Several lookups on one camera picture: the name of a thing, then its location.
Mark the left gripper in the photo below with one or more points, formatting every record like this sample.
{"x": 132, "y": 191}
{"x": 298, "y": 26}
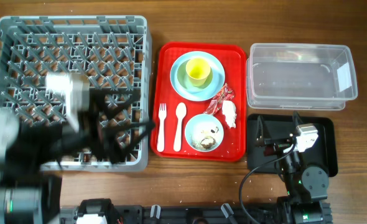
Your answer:
{"x": 104, "y": 149}

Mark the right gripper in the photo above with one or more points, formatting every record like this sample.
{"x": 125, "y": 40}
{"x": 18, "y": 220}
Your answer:
{"x": 276, "y": 146}

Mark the white plastic fork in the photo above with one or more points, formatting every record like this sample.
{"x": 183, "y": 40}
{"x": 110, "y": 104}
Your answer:
{"x": 162, "y": 116}

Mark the white napkin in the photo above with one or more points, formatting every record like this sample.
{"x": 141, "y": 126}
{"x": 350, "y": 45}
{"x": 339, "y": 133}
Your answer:
{"x": 229, "y": 111}

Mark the red candy wrapper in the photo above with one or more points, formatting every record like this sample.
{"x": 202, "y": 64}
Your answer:
{"x": 226, "y": 93}

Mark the white plastic spoon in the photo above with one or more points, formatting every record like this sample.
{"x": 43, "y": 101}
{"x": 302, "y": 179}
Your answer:
{"x": 180, "y": 112}

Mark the light blue food bowl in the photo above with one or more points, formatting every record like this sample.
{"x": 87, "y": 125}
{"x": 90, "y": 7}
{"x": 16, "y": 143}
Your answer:
{"x": 204, "y": 132}

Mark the light blue plate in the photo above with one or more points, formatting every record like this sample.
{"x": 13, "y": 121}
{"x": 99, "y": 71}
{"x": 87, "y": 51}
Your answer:
{"x": 214, "y": 87}

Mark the yellow plastic cup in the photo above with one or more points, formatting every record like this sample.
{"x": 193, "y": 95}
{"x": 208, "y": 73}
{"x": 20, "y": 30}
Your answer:
{"x": 198, "y": 70}

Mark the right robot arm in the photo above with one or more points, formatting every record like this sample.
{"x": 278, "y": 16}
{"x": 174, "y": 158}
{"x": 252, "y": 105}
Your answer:
{"x": 306, "y": 185}

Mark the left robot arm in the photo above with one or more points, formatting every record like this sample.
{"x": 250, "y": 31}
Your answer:
{"x": 26, "y": 195}

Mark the grey dishwasher rack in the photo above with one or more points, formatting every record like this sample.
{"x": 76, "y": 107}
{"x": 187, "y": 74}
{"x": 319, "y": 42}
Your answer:
{"x": 113, "y": 52}

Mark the black rectangular tray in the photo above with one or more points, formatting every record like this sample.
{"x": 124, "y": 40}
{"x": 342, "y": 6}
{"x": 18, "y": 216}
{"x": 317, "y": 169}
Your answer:
{"x": 323, "y": 153}

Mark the clear plastic bin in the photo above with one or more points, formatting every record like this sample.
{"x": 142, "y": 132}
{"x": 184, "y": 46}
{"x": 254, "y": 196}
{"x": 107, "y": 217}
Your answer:
{"x": 300, "y": 76}

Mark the red plastic tray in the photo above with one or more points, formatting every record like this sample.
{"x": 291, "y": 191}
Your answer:
{"x": 233, "y": 60}

